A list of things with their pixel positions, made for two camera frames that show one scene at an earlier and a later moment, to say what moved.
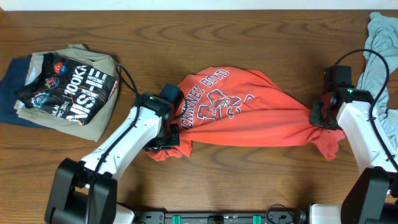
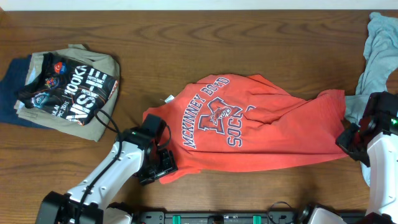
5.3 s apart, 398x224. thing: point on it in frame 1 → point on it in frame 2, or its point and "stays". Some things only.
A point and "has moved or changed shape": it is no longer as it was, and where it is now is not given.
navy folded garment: x=14 y=79 stays
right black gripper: x=319 y=116 → x=348 y=143
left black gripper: x=166 y=140 → x=166 y=162
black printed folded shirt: x=69 y=90 stays
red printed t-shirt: x=235 y=107 has moved or changed shape
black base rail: x=300 y=217 stays
